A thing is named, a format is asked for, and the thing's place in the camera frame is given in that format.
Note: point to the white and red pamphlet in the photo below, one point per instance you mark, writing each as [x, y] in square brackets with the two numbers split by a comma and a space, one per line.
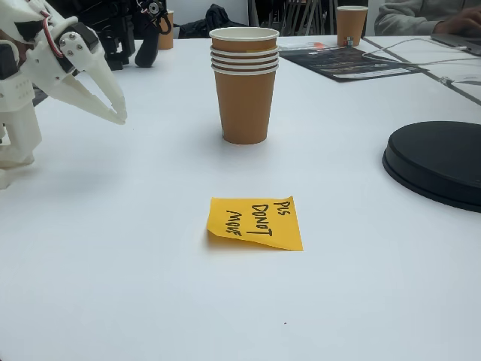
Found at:
[300, 46]

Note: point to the black chair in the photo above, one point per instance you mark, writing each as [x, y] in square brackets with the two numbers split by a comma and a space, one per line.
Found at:
[300, 17]

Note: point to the brown paper cup with print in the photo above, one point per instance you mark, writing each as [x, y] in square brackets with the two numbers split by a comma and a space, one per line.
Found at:
[351, 26]

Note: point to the person's hand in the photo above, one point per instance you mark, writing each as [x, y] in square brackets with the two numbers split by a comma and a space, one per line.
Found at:
[460, 22]

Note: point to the person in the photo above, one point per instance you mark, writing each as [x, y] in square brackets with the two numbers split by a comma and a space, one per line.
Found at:
[402, 17]

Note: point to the silver laptop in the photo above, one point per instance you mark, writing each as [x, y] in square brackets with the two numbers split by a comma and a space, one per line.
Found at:
[456, 41]

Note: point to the black round disc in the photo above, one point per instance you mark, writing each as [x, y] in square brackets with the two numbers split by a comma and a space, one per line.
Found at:
[436, 161]

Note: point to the black bag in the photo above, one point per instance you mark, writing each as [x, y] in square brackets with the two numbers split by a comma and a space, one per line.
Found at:
[214, 26]

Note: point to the black printed leaflet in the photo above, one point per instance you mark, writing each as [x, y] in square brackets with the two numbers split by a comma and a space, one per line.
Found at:
[349, 64]

